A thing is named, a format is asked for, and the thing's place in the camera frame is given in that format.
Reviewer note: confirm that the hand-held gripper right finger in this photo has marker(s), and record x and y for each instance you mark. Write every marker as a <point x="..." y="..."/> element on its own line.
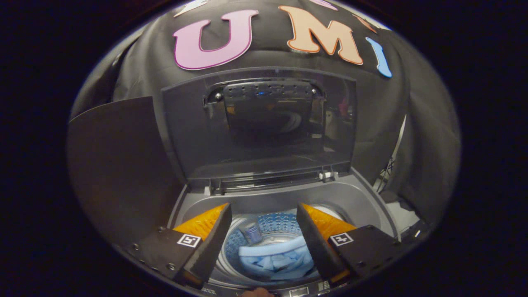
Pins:
<point x="315" y="243"/>

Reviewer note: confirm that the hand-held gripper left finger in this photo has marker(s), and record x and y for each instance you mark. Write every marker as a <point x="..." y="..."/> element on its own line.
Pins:
<point x="212" y="243"/>

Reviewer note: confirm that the dark cabinet with beige side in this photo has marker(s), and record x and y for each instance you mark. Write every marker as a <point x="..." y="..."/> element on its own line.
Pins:
<point x="123" y="165"/>

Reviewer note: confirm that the dark washing machine lid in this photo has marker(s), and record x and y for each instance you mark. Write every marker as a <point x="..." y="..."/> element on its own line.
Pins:
<point x="264" y="148"/>

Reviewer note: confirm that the grey top-load washing machine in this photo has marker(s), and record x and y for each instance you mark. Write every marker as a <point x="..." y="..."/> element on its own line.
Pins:
<point x="354" y="198"/>

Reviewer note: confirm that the light blue button shirt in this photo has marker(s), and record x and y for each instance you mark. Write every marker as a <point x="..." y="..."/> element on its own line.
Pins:
<point x="272" y="260"/>

